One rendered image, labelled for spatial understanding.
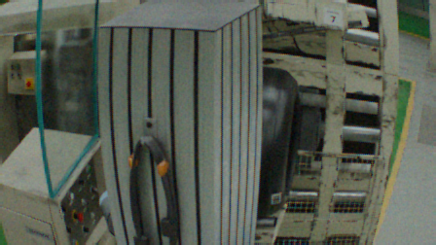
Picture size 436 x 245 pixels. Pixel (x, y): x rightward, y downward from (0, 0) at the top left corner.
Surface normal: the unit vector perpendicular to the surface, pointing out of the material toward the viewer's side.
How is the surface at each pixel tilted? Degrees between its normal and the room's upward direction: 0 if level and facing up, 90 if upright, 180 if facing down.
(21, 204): 90
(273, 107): 41
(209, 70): 90
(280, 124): 62
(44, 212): 90
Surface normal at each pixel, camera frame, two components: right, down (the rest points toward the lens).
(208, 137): -0.38, 0.37
